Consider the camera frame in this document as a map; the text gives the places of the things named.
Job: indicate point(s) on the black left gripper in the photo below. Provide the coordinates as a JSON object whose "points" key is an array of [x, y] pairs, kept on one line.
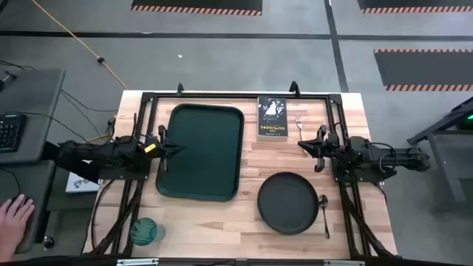
{"points": [[159, 151]]}

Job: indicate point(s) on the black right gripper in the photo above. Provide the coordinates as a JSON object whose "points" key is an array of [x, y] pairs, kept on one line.
{"points": [[330, 147]]}

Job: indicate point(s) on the dark green plastic tray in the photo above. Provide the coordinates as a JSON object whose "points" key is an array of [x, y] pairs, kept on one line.
{"points": [[207, 155]]}

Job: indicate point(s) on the black paperback book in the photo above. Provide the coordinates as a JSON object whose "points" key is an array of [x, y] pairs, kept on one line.
{"points": [[272, 118]]}

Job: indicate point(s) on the dark metal spoon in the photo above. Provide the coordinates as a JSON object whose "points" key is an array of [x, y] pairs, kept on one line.
{"points": [[323, 201]]}

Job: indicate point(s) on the black round plate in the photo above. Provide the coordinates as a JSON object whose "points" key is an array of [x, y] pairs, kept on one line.
{"points": [[288, 203]]}

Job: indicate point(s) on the teal translucent plastic cup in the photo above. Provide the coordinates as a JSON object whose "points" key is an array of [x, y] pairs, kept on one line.
{"points": [[146, 232]]}

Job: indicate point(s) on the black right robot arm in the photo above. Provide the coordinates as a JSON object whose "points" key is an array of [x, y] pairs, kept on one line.
{"points": [[399, 157]]}

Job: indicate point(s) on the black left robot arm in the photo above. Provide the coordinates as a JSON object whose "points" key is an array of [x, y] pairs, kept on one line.
{"points": [[92, 153]]}

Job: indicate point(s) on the black table clamp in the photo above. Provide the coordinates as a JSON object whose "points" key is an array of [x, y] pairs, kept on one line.
{"points": [[180, 88], [294, 88]]}

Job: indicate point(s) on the white printed box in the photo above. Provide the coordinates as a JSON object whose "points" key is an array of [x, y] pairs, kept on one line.
{"points": [[79, 184]]}

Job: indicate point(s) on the black metal cart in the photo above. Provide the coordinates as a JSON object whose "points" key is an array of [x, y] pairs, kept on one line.
{"points": [[439, 133]]}

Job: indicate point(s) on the black mat hazard-striped edge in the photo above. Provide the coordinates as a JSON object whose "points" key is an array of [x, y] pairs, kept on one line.
{"points": [[425, 68], [417, 3], [196, 4]]}

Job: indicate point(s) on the grey desk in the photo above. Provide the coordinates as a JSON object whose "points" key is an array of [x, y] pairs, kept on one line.
{"points": [[33, 99]]}

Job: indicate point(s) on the black caster wheel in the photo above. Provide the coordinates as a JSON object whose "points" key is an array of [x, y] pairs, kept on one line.
{"points": [[48, 242]]}

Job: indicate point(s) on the black computer keyboard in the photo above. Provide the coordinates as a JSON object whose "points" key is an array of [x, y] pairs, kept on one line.
{"points": [[11, 133]]}

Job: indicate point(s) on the person's hand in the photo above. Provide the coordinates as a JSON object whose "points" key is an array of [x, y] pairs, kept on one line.
{"points": [[13, 225]]}

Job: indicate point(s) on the black aluminium table frame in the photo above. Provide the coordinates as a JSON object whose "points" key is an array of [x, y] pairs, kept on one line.
{"points": [[314, 97]]}

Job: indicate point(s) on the silver metal bracket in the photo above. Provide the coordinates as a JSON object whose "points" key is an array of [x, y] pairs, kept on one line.
{"points": [[343, 263], [137, 262]]}

